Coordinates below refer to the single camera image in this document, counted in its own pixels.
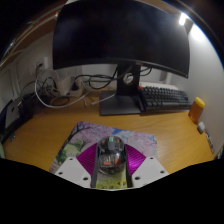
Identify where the black keyboard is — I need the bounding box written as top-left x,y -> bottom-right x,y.
138,85 -> 193,112

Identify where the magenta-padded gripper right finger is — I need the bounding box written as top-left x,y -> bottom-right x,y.
123,143 -> 170,188

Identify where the white power strip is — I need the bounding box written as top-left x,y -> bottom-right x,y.
53,74 -> 84,98

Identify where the small white case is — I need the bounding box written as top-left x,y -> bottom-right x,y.
196,121 -> 206,134

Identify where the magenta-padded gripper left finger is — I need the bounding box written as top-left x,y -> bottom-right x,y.
54,143 -> 100,189

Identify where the wooden shelf unit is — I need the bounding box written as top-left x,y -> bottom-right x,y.
0,0 -> 68,68

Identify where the bright desk lamp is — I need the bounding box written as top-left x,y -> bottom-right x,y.
178,12 -> 189,27

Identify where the orange bottle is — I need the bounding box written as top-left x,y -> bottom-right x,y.
187,96 -> 206,125

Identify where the floral landscape print mouse pad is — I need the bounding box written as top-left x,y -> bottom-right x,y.
49,120 -> 158,190

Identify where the transparent computer mouse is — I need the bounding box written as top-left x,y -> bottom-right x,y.
96,135 -> 128,176

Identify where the black computer monitor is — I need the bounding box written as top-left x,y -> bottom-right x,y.
52,0 -> 191,117

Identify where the white wall outlet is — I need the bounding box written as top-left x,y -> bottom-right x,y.
34,56 -> 49,71

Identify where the white cable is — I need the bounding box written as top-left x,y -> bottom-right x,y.
34,71 -> 91,109

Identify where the silver mini computer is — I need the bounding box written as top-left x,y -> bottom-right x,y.
4,96 -> 26,129

